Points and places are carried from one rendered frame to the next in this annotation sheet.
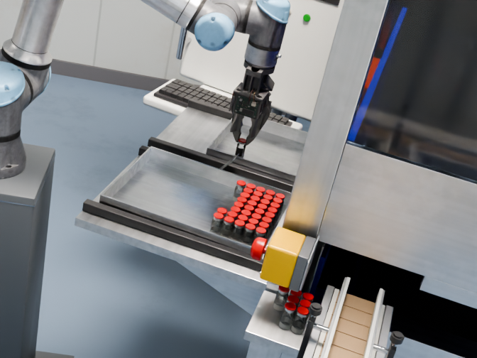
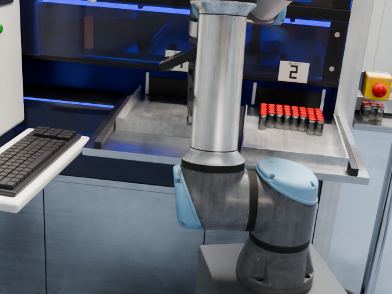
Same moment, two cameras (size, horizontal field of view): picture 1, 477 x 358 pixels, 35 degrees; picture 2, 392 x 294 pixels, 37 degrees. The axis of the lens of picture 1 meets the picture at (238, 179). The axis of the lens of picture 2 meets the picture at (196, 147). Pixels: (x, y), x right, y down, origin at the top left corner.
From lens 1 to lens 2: 239 cm
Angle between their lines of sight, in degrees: 85
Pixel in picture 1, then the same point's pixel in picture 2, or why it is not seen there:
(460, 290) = not seen: hidden behind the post
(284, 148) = (149, 114)
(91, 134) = not seen: outside the picture
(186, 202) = (290, 143)
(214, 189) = (256, 135)
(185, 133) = (166, 148)
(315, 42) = (7, 48)
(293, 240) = (377, 73)
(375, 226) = not seen: hidden behind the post
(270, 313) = (373, 122)
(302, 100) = (12, 110)
